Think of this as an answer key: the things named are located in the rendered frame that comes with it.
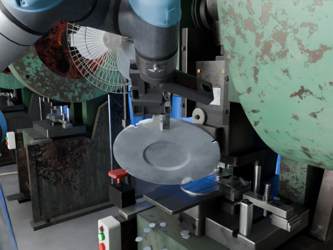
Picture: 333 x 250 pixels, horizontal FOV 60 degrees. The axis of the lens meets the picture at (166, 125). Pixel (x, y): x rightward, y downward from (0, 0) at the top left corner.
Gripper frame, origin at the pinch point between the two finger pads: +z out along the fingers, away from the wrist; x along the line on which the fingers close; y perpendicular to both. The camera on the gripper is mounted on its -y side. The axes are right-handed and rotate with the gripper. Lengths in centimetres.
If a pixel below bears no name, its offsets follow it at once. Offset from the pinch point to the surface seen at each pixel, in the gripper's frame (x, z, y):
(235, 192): 5.6, 29.4, -22.0
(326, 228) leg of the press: 15, 39, -53
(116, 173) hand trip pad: -7.0, 42.5, 18.2
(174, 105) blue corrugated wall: -139, 170, -12
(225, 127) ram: -8.5, 13.6, -17.7
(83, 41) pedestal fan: -87, 47, 43
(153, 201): 10.8, 22.0, 3.4
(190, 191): 6.6, 25.3, -7.5
